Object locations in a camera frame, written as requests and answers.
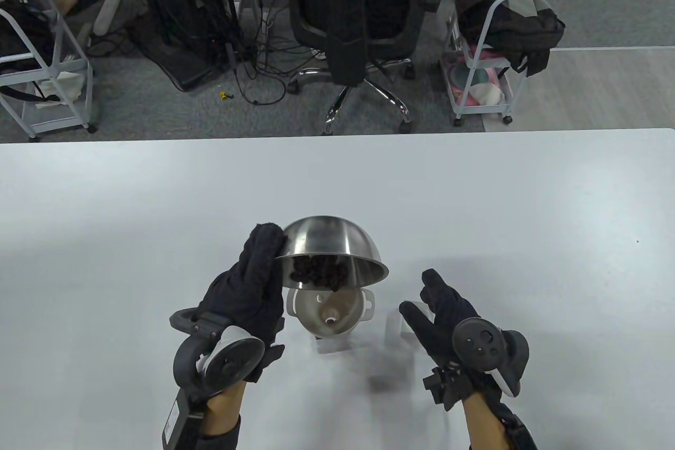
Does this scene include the black computer stand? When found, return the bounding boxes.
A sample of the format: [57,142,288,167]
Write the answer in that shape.
[98,0,243,92]

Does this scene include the person's left forearm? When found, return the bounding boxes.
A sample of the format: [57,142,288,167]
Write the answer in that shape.
[203,380,247,437]

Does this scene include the bundle of black cables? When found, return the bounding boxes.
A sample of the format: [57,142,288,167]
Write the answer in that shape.
[227,0,306,105]

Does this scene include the pile of dark red cranberries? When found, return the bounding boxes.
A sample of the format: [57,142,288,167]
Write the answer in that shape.
[292,255,350,292]

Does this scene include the white plastic funnel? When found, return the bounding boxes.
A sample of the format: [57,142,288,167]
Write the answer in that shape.
[286,286,375,337]

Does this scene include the white cloth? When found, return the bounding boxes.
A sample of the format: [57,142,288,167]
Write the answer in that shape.
[32,69,85,105]

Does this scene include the person's left hand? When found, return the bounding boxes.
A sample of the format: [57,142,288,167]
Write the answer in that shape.
[198,223,288,383]

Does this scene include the black round controller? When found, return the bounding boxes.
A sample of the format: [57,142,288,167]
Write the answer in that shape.
[452,317,529,398]
[170,308,265,403]

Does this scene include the white square jar lid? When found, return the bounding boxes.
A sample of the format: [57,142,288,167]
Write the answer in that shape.
[388,301,436,348]

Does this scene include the pink and teal cloth bundle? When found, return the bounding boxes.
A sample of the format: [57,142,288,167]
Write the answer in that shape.
[446,46,509,105]

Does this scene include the black bag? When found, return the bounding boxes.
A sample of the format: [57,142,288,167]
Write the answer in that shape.
[456,0,566,77]
[0,2,53,73]

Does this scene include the person's right hand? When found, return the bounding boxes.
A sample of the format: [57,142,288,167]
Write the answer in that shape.
[399,269,500,412]

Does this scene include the white metal cart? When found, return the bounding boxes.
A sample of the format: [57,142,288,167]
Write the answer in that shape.
[0,0,98,142]
[440,0,567,127]

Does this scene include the black sensor box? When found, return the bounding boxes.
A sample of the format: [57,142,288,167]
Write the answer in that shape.
[162,389,204,450]

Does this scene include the clear glass coffee jar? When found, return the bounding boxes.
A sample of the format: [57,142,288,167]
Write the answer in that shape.
[310,331,354,355]

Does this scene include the stainless steel bowl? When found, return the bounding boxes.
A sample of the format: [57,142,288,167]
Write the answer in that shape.
[274,216,389,290]

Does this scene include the black office chair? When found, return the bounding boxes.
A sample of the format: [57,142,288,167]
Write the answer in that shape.
[270,0,454,135]

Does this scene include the person's right forearm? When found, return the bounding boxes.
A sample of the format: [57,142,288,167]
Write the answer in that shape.
[463,392,509,450]

